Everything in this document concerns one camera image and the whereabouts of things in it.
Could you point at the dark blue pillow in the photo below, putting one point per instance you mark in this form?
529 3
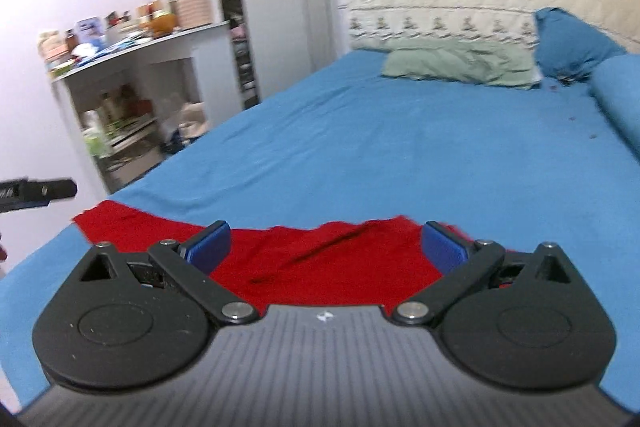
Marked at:
568 48

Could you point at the red knit sweater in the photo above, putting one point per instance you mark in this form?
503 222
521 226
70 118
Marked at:
373 263

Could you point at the white shelf desk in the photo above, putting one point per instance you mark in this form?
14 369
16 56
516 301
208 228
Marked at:
195 65

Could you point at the green pillow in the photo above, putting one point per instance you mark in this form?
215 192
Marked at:
492 64

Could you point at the white plastic bag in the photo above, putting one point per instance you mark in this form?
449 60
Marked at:
192 121

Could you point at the blue rolled duvet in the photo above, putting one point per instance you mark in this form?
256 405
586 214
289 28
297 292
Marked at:
615 85

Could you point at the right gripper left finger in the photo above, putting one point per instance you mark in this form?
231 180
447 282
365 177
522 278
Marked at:
134 320

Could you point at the pink woven basket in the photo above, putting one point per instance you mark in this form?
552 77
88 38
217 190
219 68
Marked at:
194 13

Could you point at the blue bed sheet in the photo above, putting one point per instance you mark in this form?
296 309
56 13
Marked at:
347 144

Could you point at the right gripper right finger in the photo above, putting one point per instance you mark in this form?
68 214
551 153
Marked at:
512 319

